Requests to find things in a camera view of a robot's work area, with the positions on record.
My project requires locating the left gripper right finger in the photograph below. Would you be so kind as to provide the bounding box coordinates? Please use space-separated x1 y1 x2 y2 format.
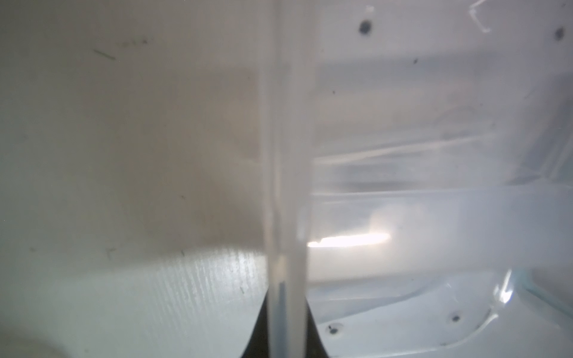
305 304 329 358

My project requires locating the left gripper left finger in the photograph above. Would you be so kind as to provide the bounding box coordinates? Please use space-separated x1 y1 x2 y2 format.
241 293 269 358

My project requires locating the clear lunch box teal seal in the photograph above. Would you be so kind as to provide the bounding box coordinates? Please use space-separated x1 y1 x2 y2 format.
258 1 572 357

